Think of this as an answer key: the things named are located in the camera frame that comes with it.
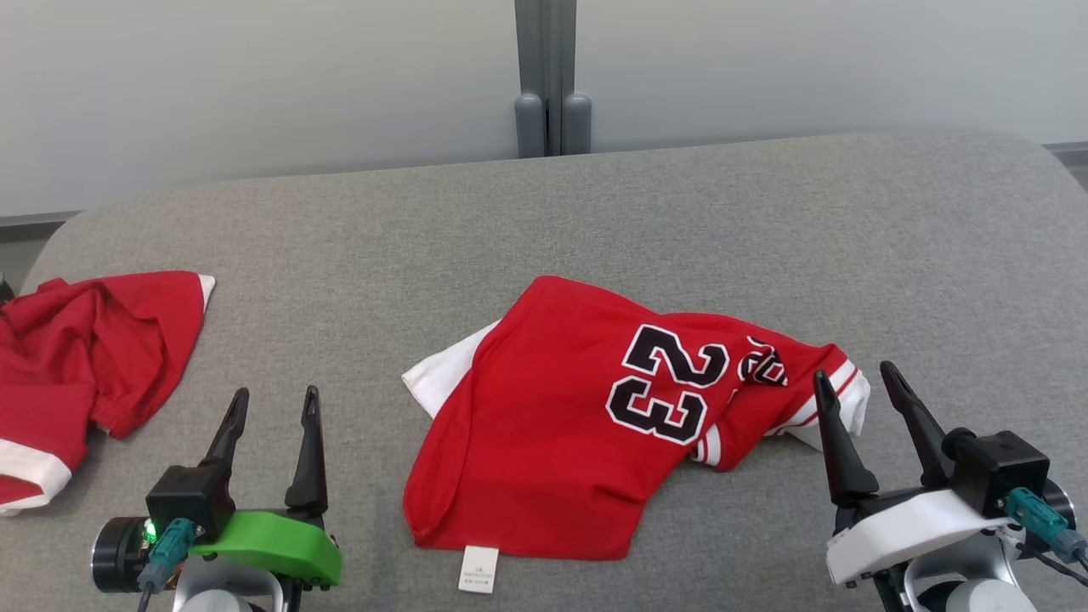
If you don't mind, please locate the red shorts white trim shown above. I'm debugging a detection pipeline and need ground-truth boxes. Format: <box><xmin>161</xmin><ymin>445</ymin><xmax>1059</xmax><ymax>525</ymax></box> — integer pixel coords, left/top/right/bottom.
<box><xmin>0</xmin><ymin>270</ymin><xmax>216</xmax><ymax>517</ymax></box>

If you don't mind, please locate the right cable teal connector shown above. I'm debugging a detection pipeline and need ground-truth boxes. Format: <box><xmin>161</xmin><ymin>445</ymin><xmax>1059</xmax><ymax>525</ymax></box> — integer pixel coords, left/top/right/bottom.
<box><xmin>1006</xmin><ymin>489</ymin><xmax>1088</xmax><ymax>587</ymax></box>

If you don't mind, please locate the cable teal connector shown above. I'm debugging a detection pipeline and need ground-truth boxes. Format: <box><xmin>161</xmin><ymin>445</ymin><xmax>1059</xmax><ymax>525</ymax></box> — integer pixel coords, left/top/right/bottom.
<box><xmin>1006</xmin><ymin>489</ymin><xmax>1088</xmax><ymax>587</ymax></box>
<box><xmin>136</xmin><ymin>518</ymin><xmax>198</xmax><ymax>612</ymax></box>

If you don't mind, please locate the grey vertical pillar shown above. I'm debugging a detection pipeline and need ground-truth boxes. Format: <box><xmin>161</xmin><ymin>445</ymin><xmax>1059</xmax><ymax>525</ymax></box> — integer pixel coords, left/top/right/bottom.
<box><xmin>513</xmin><ymin>0</ymin><xmax>593</xmax><ymax>159</ymax></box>

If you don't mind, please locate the red number 23 jersey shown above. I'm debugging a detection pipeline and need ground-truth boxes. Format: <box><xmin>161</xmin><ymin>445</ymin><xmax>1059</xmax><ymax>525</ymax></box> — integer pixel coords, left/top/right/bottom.
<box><xmin>401</xmin><ymin>275</ymin><xmax>871</xmax><ymax>594</ymax></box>

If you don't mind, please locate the left cable teal connector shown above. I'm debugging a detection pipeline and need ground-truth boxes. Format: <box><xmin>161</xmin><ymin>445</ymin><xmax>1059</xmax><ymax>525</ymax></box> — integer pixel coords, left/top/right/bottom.
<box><xmin>136</xmin><ymin>518</ymin><xmax>198</xmax><ymax>612</ymax></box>

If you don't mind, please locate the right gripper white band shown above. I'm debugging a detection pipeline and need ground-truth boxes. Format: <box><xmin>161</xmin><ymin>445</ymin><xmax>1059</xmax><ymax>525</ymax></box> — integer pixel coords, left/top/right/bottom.
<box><xmin>813</xmin><ymin>360</ymin><xmax>1077</xmax><ymax>587</ymax></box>

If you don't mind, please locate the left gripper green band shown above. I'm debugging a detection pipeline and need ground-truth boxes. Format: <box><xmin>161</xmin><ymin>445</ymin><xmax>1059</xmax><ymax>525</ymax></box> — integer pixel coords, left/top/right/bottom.
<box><xmin>92</xmin><ymin>385</ymin><xmax>343</xmax><ymax>593</ymax></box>

